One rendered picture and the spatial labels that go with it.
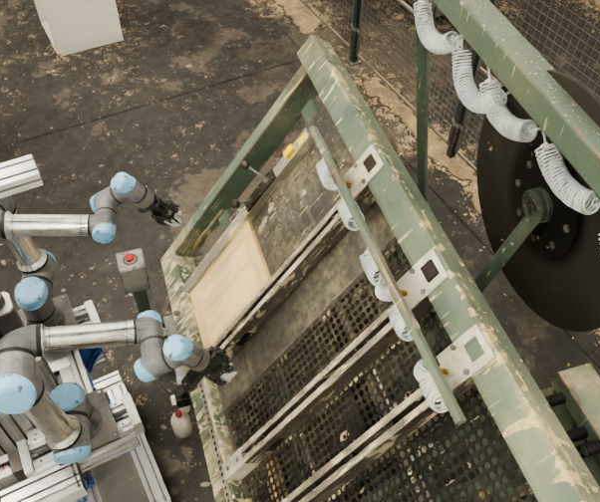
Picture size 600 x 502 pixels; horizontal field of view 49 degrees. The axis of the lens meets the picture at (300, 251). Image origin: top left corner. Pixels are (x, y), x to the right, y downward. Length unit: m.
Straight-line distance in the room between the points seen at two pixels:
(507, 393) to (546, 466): 0.18
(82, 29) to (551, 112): 4.81
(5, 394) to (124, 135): 3.50
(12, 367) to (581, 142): 1.62
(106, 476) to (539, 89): 2.53
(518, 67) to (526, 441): 1.03
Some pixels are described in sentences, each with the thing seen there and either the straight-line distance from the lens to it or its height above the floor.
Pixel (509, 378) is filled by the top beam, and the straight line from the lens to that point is 1.64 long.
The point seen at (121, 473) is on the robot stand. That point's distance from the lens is 3.37.
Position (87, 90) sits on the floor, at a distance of 5.76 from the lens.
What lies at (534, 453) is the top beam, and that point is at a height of 1.87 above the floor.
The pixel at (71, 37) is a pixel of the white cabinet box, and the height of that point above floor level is 0.15.
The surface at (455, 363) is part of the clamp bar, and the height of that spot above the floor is 1.83.
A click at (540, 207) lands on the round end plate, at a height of 1.88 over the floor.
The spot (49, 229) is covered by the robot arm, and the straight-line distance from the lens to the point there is 2.35.
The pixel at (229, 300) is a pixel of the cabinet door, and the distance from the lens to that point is 2.70.
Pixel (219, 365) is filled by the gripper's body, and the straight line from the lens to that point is 2.10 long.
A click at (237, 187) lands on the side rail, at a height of 1.24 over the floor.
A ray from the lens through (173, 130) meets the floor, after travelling 5.19.
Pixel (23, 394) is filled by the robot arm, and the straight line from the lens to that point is 1.96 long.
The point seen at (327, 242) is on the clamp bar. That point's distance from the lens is 2.24.
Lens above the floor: 3.26
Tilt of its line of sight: 50 degrees down
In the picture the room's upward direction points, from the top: 2 degrees clockwise
